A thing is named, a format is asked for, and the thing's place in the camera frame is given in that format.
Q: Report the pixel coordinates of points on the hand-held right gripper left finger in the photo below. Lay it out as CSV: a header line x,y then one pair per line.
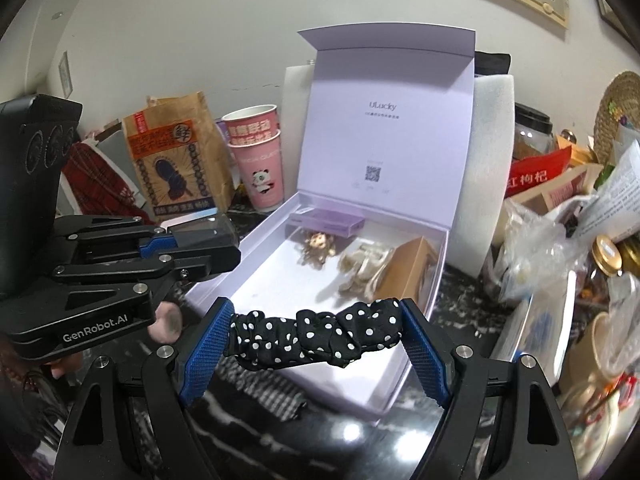
x,y
205,355

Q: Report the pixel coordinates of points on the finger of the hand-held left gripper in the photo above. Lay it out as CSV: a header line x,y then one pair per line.
x,y
155,246
205,262

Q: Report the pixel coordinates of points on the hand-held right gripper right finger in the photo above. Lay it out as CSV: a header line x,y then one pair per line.
x,y
427,355

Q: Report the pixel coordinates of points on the black polka dot scrunchie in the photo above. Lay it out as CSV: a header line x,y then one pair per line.
x,y
310,335

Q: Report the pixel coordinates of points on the beige marbled claw hair clip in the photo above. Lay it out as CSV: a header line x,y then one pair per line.
x,y
362,265

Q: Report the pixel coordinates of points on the amber transparent bear hair clip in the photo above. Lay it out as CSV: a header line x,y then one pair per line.
x,y
317,245

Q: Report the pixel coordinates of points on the lavender gift box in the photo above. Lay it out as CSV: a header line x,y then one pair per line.
x,y
390,135

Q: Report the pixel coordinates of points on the person's left hand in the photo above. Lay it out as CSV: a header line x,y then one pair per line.
x,y
167,322

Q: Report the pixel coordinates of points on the red plaid cloth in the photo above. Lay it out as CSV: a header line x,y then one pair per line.
x,y
95,180

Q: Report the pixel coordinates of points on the black white checkered scrunchie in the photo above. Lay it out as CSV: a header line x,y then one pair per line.
x,y
265,395

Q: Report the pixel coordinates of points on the brown printed paper bag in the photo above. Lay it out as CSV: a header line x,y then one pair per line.
x,y
170,160

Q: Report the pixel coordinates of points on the brown cardboard box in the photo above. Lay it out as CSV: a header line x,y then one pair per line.
x,y
405,270

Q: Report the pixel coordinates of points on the pink panda print paper cup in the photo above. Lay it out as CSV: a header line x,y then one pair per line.
x,y
257,180

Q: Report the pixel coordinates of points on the small lavender box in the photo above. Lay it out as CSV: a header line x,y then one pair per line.
x,y
325,222

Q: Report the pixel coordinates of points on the pink red banner paper cup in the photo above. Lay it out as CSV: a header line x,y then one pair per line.
x,y
250,125

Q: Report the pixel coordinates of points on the clear plastic bag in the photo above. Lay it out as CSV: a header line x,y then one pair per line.
x,y
540,250

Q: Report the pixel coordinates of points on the glass jar gold lid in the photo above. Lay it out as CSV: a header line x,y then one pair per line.
x,y
607,255

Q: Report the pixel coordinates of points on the white foam block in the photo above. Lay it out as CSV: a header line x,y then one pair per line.
x,y
495,160

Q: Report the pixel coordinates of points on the red packet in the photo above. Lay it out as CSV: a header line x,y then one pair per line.
x,y
532,175

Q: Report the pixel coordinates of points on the tan red label carton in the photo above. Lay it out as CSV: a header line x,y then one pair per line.
x,y
565,190

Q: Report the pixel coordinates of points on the glass jar black lid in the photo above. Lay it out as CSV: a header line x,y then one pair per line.
x,y
531,132

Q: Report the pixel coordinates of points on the white paper leaflet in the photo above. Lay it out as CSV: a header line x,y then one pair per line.
x,y
615,195

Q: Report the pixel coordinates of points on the black pouch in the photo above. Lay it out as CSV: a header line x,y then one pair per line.
x,y
492,64

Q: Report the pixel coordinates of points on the woven straw basket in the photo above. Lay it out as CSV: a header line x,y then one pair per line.
x,y
617,115

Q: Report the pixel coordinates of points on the wall switch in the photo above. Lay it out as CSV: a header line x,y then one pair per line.
x,y
66,74

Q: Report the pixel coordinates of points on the dark picture frame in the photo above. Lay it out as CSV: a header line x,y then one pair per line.
x,y
612,12

